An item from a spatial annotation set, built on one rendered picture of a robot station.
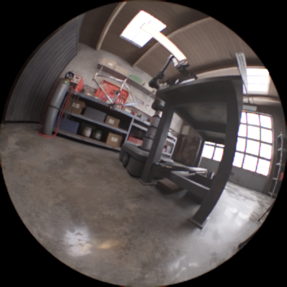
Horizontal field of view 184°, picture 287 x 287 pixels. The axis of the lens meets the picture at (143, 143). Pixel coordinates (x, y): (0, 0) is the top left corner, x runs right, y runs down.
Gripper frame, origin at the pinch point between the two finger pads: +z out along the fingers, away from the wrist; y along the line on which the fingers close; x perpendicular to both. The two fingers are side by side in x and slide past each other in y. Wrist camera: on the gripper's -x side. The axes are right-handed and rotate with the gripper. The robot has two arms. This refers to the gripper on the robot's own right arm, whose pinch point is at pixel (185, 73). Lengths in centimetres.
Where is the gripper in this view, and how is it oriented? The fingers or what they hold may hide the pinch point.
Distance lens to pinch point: 92.2
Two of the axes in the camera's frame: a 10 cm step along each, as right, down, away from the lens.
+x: -5.6, 3.4, 7.6
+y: 8.3, 2.7, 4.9
